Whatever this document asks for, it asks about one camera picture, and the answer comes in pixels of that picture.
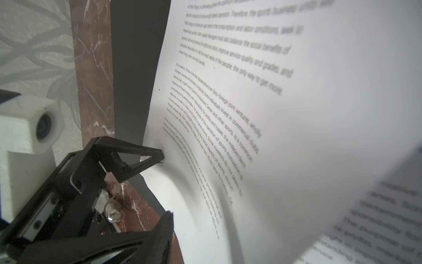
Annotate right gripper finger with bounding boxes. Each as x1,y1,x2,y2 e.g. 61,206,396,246
17,211,174,264

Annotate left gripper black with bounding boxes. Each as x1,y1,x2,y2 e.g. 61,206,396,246
0,136,165,255

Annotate blue folder black inside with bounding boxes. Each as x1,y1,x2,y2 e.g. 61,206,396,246
109,0,172,217

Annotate paper sheet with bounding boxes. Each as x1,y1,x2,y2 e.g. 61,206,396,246
144,1,422,264
296,149,422,264

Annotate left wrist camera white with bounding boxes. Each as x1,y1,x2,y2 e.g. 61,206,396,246
1,90,64,223

